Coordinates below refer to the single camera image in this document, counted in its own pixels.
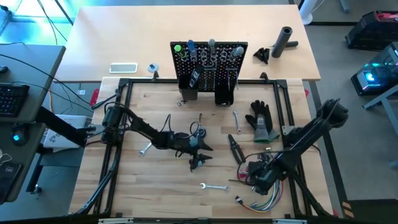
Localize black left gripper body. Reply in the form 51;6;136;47
169;131;200;156

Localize tall black pegboard bin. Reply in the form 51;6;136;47
178;73;200;101

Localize grey metal desk frame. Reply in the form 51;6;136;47
362;83;398;170

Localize white stand base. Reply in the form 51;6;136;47
298;0;325;26

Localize silver metal bracket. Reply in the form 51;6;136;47
272;218;308;224
98;217;136;224

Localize grey handled screwdriver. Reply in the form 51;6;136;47
207;37;218;63
229;45;246;63

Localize small black pegboard bin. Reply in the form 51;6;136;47
214;79;235;107

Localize white cardboard box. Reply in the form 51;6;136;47
42;114;92;152

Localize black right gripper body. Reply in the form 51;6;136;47
247;159;281;197

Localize black computer mouse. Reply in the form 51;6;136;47
11;123;30;147

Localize black spirit level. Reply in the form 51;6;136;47
188;63;206;89

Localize black RGB computer tower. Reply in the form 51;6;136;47
350;42;398;97

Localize grey side desk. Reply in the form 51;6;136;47
0;43;67;205

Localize black slanted beam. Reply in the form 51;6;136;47
35;106;89;148

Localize wire screwdriver holder rack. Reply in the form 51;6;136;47
186;46;247;63

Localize wire pegboard hook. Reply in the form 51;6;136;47
203;60;218;91
226;68;240;90

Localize light wood desk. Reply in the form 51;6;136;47
55;4;322;83

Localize blue clear-handled screwdriver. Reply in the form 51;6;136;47
187;39;198;62

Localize grey cylinder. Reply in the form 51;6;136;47
271;26;294;59

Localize black handheld device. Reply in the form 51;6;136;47
0;161;24;205

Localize black keyboard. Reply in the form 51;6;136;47
0;83;31;118

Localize black tape measure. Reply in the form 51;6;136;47
195;125;207;140

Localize black plastic clips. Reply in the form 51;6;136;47
252;47;271;65

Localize red clamp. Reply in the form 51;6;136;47
90;88;101;107

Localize black red equipment case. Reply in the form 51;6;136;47
345;10;398;52

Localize black metal pegboard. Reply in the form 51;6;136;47
170;40;249;93

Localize coloured cable bundle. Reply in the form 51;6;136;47
235;147;285;214

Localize black aluminium table frame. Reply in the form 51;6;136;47
68;70;335;219

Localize black grey work glove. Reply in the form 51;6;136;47
244;99;280;145

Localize green black screwdriver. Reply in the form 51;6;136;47
173;44;188;62

